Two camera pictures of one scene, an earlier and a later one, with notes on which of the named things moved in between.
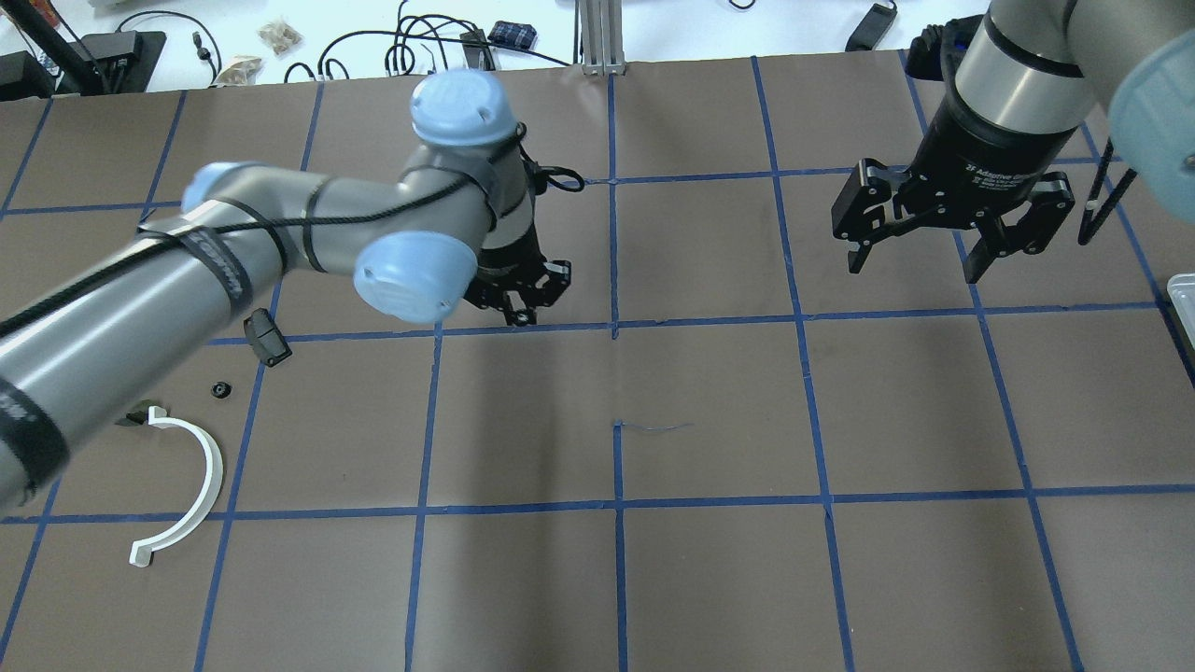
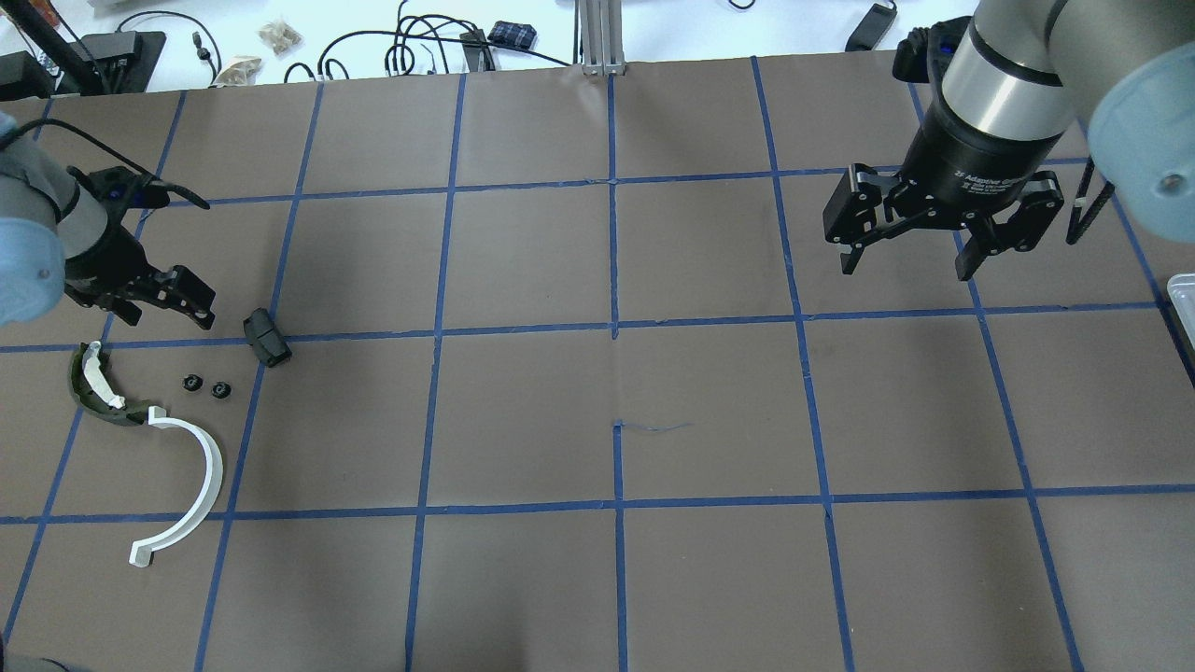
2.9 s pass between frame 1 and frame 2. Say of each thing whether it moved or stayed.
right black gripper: stayed
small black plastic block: stayed
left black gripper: moved
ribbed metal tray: stayed
